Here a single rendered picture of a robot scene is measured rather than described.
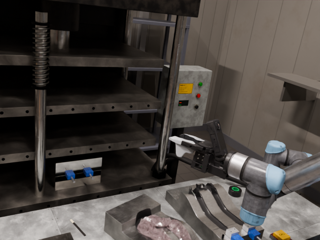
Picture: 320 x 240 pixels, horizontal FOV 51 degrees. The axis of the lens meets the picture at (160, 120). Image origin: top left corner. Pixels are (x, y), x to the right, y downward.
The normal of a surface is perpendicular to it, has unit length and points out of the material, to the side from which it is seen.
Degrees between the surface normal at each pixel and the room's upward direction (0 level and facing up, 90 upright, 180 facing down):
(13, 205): 0
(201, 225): 90
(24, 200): 0
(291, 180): 87
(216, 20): 90
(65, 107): 90
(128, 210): 0
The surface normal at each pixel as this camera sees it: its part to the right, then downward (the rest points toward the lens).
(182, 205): -0.86, 0.07
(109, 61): 0.50, 0.36
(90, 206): 0.13, -0.93
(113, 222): -0.67, 0.17
